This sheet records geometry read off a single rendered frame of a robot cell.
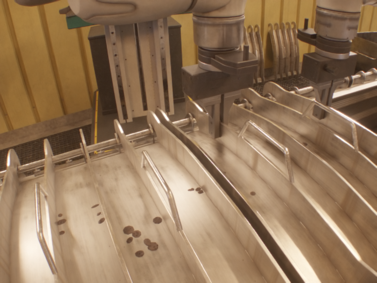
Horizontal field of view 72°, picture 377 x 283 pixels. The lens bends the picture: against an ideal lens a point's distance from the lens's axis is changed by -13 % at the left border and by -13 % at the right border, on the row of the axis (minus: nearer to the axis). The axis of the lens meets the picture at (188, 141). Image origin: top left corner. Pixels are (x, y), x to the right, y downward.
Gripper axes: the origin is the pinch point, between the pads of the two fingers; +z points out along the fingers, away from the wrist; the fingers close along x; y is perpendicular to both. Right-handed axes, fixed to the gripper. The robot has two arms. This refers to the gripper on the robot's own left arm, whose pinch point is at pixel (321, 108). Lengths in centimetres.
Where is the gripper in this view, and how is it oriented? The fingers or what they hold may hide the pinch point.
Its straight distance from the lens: 70.7
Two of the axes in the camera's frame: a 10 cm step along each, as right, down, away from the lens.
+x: 9.0, -2.7, 3.3
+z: 0.4, 8.3, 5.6
